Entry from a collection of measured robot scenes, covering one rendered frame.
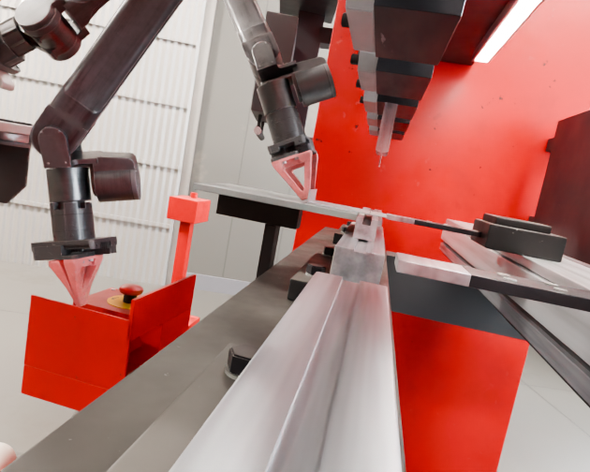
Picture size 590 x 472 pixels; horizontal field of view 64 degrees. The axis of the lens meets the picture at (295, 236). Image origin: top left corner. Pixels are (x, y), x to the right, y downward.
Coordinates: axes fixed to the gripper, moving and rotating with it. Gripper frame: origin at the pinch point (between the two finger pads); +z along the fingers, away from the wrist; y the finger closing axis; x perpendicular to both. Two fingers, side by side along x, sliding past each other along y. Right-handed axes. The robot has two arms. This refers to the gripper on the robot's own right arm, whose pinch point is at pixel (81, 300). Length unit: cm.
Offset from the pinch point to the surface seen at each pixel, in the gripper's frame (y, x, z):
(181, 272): -71, 178, 22
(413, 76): 49, -5, -26
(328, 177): 24, 103, -20
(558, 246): 70, 14, -3
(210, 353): 29.8, -22.9, 0.6
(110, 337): 7.5, -4.7, 4.3
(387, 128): 46, 14, -23
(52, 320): -1.3, -4.6, 1.9
